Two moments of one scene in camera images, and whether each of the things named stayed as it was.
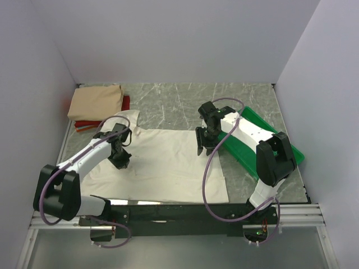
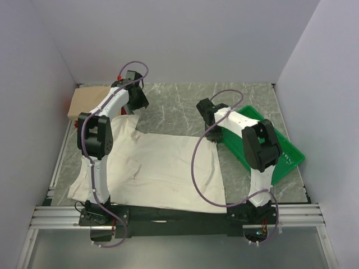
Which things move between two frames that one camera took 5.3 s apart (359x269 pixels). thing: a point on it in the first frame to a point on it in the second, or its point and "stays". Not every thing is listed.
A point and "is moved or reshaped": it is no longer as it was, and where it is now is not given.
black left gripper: [123, 162] to [142, 102]
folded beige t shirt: [96, 103] stays
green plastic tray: [245, 152] stays
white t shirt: [165, 166] is moved or reshaped
